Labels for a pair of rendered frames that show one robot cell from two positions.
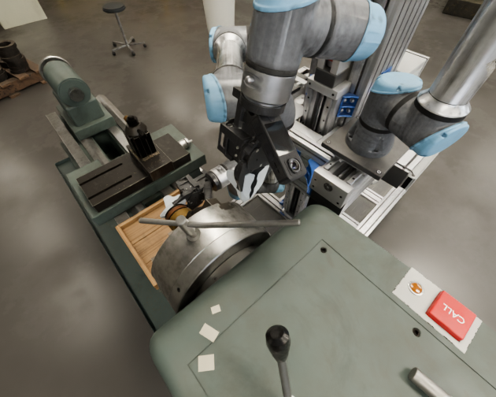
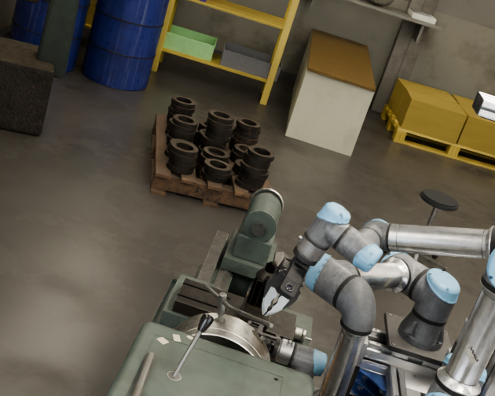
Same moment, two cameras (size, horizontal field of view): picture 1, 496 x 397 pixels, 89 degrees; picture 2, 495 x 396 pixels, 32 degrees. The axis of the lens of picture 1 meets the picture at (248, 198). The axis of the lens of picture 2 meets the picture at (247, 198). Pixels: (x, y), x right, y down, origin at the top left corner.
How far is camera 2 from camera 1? 1.95 m
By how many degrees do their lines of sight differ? 45
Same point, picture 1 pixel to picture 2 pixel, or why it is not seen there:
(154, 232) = not seen: hidden behind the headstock
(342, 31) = (345, 243)
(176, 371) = (148, 331)
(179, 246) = not seen: hidden behind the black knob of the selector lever
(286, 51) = (316, 233)
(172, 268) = (188, 326)
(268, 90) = (303, 245)
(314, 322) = (225, 379)
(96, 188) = (191, 294)
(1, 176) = (103, 262)
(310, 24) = (329, 230)
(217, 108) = (312, 274)
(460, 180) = not seen: outside the picture
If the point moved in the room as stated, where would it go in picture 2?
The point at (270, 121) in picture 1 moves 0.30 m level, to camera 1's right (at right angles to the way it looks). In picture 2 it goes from (299, 264) to (383, 329)
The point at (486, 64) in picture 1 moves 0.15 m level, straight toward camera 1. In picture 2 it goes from (464, 346) to (406, 330)
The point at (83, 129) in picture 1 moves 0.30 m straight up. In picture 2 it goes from (232, 260) to (254, 195)
